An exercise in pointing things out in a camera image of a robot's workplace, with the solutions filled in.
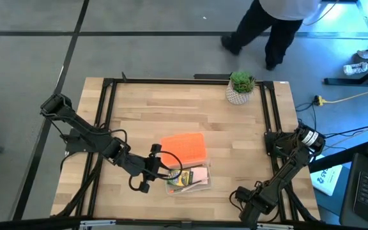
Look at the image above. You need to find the white printed booklet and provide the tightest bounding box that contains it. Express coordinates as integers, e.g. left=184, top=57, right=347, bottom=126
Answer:
left=309, top=154, right=344, bottom=197

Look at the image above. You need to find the pink sticky note pad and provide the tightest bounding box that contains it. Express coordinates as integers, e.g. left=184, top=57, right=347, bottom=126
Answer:
left=190, top=166, right=210, bottom=186

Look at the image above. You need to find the clear plastic pencil box base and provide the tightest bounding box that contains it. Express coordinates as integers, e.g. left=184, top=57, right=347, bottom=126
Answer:
left=164, top=162, right=213, bottom=196

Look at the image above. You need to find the black aluminium table frame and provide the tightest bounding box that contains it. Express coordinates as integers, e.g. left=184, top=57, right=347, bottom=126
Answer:
left=55, top=72, right=321, bottom=224

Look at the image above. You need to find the yellow extension cable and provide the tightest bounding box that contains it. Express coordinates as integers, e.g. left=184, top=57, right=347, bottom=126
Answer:
left=313, top=87, right=368, bottom=107

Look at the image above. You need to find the black crossbeam with silver brackets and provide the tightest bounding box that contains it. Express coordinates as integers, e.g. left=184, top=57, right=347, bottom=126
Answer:
left=0, top=216, right=368, bottom=230

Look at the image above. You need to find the black cable bundle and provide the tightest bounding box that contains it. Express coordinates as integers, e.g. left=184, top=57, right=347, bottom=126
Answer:
left=295, top=101, right=368, bottom=156

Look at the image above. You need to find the green plant in patterned pot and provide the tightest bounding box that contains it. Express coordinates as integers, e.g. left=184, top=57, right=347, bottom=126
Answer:
left=225, top=70, right=257, bottom=106

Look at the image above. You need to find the orange pencil box lid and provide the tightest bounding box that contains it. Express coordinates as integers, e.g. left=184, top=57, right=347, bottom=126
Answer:
left=159, top=132, right=208, bottom=169

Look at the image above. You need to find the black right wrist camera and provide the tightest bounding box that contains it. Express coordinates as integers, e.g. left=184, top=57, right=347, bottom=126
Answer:
left=234, top=186, right=252, bottom=204

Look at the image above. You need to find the black desk leg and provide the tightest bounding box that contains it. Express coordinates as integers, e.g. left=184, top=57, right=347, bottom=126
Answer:
left=323, top=54, right=368, bottom=87

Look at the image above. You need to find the person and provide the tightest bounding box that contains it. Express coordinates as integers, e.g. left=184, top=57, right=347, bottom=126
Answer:
left=343, top=47, right=368, bottom=77
left=220, top=0, right=323, bottom=72

